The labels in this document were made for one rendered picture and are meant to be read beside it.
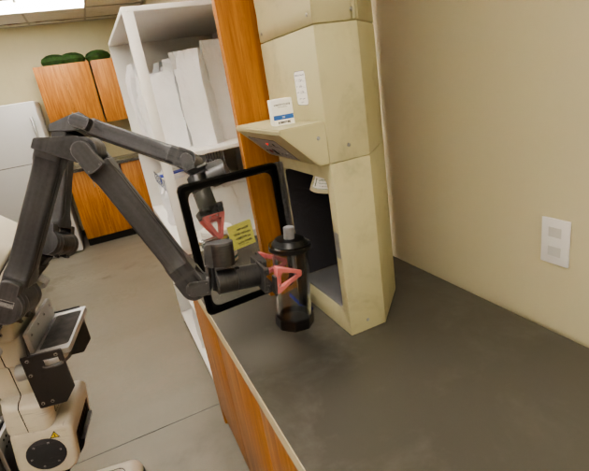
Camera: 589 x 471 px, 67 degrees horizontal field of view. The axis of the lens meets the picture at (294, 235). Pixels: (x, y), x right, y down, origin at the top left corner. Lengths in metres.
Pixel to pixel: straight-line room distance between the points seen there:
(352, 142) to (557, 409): 0.69
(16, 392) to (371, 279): 1.02
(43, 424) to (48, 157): 0.77
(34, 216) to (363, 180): 0.75
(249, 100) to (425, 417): 0.95
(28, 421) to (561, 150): 1.51
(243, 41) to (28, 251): 0.78
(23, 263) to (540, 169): 1.18
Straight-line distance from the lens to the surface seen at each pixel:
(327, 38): 1.05
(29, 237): 1.12
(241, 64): 1.35
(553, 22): 1.14
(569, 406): 1.06
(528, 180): 1.21
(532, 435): 0.98
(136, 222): 1.05
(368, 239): 1.15
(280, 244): 1.08
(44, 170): 1.08
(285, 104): 1.08
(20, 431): 1.52
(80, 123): 1.54
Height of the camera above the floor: 1.61
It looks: 20 degrees down
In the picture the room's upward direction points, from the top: 9 degrees counter-clockwise
